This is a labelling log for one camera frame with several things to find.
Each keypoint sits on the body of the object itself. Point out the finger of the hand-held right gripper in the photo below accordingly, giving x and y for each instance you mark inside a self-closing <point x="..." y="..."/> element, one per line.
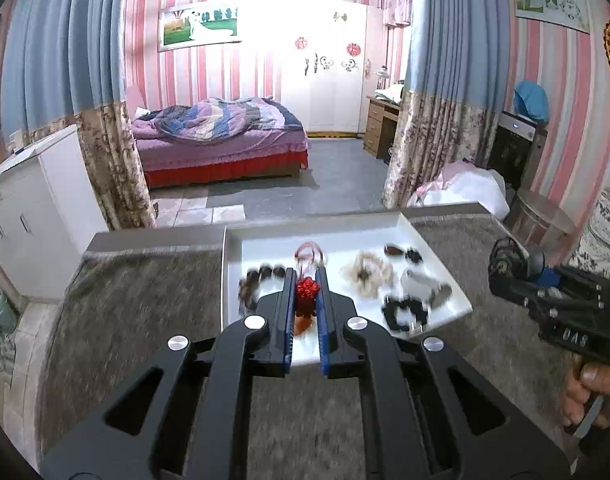
<point x="515" y="292"/>
<point x="549" y="276"/>

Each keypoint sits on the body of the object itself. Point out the long wall picture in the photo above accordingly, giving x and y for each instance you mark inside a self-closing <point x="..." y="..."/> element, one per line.
<point x="552" y="7"/>

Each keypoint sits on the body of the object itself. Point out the blue floral curtain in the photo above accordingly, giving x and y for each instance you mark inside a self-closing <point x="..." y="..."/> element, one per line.
<point x="445" y="85"/>
<point x="65" y="45"/>

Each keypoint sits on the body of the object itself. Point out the white plastic bag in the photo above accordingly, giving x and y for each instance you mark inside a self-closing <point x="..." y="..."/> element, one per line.
<point x="465" y="185"/>

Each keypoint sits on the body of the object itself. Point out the thin red hair band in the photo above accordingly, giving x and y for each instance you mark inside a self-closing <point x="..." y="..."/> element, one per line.
<point x="306" y="290"/>

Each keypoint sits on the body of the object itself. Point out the floral patterned cloth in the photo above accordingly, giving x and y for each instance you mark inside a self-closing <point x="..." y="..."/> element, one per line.
<point x="597" y="240"/>

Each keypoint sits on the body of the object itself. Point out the white wardrobe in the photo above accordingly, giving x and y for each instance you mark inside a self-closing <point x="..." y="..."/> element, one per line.
<point x="325" y="85"/>

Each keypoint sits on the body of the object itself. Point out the black appliance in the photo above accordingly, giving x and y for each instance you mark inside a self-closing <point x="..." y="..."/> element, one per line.
<point x="515" y="150"/>

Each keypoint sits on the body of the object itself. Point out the purple striped quilt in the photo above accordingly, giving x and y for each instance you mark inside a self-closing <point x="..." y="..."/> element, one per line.
<point x="210" y="120"/>

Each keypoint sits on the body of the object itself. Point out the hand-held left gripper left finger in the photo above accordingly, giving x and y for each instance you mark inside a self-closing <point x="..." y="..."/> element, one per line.
<point x="288" y="325"/>

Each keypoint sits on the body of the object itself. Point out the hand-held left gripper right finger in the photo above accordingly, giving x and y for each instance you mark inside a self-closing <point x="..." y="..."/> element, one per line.
<point x="323" y="325"/>

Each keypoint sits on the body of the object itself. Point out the white cabinet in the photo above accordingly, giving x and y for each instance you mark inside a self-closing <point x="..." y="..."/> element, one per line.
<point x="35" y="210"/>

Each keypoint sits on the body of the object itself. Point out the wooden desk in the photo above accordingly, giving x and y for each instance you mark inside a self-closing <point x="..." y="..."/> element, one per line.
<point x="380" y="125"/>

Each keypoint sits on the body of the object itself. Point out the cream scrunchie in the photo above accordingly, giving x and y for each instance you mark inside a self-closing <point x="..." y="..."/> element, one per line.
<point x="367" y="272"/>

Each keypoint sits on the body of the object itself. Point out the brown hair claw clip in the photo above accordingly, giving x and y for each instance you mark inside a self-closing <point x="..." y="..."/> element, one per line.
<point x="393" y="249"/>

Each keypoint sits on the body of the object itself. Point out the landscape wall picture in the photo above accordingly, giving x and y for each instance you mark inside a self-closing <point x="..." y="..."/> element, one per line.
<point x="200" y="27"/>

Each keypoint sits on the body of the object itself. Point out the bed with red base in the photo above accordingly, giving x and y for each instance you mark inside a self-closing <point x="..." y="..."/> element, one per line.
<point x="220" y="160"/>

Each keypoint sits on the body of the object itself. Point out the blue cloth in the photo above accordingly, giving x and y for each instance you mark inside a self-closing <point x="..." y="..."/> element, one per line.
<point x="531" y="102"/>

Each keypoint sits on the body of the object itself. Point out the person's right hand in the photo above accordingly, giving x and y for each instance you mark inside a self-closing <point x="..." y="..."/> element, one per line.
<point x="592" y="376"/>

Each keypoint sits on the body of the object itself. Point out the black scrunchie with silver ornament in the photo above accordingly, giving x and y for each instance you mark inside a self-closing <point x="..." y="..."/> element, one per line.
<point x="402" y="312"/>

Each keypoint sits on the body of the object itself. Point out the mint green jar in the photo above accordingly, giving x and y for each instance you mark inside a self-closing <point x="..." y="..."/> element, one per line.
<point x="0" y="310"/>

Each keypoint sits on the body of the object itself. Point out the pink floral curtain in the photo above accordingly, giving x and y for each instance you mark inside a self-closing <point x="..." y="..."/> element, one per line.
<point x="397" y="0"/>

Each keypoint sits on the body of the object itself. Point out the white tray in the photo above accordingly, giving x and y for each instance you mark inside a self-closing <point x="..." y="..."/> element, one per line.
<point x="270" y="245"/>

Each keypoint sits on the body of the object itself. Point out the wooden stool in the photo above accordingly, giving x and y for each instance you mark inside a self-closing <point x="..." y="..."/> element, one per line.
<point x="540" y="215"/>

